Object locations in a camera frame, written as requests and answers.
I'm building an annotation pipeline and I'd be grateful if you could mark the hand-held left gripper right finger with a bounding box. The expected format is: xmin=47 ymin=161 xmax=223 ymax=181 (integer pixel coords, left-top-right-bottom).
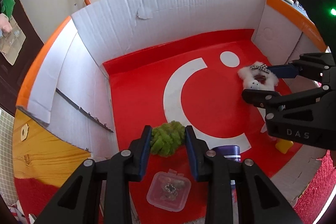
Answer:
xmin=184 ymin=125 xmax=305 ymax=224

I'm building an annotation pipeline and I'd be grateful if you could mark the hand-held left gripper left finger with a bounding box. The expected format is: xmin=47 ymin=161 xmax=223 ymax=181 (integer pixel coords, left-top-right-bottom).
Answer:
xmin=34 ymin=125 xmax=153 ymax=224

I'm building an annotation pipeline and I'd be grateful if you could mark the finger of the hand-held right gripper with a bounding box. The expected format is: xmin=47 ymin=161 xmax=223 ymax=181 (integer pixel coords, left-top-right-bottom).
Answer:
xmin=270 ymin=52 xmax=336 ymax=85
xmin=241 ymin=85 xmax=336 ymax=110

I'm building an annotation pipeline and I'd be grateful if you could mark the yellow duck toy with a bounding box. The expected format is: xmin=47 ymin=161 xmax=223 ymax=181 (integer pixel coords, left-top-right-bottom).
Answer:
xmin=275 ymin=138 xmax=294 ymax=154

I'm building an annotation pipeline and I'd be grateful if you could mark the green fuzzy scrunchie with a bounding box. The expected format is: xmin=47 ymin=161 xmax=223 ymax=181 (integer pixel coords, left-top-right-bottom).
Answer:
xmin=150 ymin=121 xmax=186 ymax=157

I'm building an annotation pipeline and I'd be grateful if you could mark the white fluffy hair clip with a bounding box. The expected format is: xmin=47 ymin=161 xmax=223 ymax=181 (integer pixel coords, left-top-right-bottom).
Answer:
xmin=238 ymin=63 xmax=280 ymax=94

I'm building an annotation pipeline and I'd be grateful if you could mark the blue bottle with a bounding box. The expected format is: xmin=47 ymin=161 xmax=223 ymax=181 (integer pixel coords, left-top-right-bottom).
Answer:
xmin=211 ymin=145 xmax=242 ymax=164

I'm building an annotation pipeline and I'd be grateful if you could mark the orange cardboard box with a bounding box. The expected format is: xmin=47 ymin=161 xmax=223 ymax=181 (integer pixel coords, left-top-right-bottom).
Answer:
xmin=16 ymin=0 xmax=330 ymax=223

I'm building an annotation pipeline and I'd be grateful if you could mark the clear plastic small box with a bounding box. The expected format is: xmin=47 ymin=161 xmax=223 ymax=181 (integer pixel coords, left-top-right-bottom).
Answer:
xmin=146 ymin=171 xmax=191 ymax=212

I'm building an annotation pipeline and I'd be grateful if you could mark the red knitted blanket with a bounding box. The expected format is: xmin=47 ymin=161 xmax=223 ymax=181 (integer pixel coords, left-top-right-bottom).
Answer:
xmin=14 ymin=149 xmax=336 ymax=224

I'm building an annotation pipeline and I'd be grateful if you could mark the white tag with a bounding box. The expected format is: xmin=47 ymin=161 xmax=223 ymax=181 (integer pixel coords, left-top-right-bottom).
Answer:
xmin=20 ymin=123 xmax=29 ymax=142

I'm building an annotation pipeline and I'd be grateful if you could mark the dark brown door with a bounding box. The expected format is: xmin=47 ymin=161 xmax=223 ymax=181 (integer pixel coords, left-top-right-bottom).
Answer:
xmin=0 ymin=0 xmax=45 ymax=114

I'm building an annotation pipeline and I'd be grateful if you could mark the beige hanging organizer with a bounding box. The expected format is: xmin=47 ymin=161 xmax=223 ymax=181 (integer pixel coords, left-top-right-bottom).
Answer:
xmin=0 ymin=18 xmax=27 ymax=65

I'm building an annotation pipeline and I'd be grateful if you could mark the pink pig plush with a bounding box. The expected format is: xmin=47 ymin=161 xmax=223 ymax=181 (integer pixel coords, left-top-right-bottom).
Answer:
xmin=0 ymin=13 xmax=13 ymax=32

